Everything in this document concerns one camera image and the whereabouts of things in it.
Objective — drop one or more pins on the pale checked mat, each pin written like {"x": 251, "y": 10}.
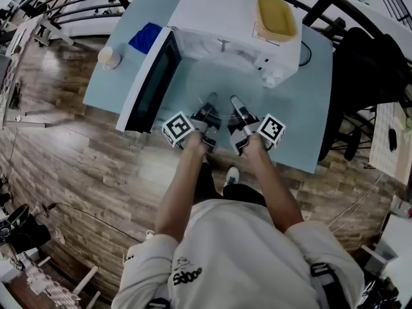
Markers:
{"x": 380, "y": 159}

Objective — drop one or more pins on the black bag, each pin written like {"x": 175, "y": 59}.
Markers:
{"x": 25, "y": 233}

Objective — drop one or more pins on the white label sticker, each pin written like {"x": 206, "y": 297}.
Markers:
{"x": 257, "y": 34}

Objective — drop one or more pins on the grey roller support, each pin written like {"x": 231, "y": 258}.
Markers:
{"x": 223, "y": 43}

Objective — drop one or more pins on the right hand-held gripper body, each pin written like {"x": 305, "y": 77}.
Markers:
{"x": 271, "y": 130}

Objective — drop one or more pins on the blue cloth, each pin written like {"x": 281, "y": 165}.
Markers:
{"x": 145, "y": 37}

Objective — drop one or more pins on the black office chair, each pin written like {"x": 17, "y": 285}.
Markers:
{"x": 363, "y": 63}

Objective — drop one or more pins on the person's right forearm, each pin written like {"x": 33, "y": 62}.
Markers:
{"x": 273, "y": 188}

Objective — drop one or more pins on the person's left forearm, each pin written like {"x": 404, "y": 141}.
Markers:
{"x": 175, "y": 192}

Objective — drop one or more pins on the clear glass turntable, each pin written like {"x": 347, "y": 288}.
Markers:
{"x": 225, "y": 76}

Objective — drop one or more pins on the white wooden rack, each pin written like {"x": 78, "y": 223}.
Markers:
{"x": 38, "y": 285}

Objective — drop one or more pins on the person's white shoe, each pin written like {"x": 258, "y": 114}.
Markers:
{"x": 232, "y": 176}

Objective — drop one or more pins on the white microwave oven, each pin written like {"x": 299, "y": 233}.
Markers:
{"x": 225, "y": 8}

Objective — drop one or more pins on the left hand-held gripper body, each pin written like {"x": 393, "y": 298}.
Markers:
{"x": 178, "y": 129}

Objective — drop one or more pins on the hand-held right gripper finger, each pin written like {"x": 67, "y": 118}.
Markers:
{"x": 237, "y": 105}

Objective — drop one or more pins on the white cup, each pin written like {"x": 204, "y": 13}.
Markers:
{"x": 109, "y": 58}

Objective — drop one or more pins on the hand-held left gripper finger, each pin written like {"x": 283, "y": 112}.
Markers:
{"x": 210, "y": 101}

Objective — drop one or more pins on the yellow plastic basin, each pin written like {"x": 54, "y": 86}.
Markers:
{"x": 277, "y": 16}

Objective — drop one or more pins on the person's white shirt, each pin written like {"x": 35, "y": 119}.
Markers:
{"x": 244, "y": 256}

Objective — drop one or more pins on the person's black trousers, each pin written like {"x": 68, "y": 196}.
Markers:
{"x": 241, "y": 195}

